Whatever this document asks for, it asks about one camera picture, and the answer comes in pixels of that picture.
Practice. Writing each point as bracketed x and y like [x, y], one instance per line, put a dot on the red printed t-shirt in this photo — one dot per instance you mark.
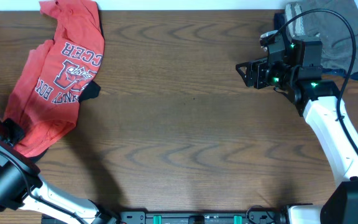
[45, 101]

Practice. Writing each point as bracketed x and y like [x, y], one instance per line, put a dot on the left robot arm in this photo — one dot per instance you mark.
[22, 187]

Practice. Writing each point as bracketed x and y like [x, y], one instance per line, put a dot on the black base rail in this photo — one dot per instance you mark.
[253, 216]

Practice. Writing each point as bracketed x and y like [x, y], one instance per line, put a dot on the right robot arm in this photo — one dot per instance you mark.
[319, 102]

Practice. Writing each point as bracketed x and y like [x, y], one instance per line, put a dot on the black garment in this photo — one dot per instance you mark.
[91, 91]

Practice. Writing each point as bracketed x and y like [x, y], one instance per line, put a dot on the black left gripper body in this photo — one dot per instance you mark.
[7, 131]

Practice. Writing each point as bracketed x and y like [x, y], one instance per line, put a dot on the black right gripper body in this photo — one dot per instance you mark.
[278, 75]

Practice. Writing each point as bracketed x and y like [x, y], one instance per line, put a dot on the grey folded shorts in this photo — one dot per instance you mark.
[337, 43]

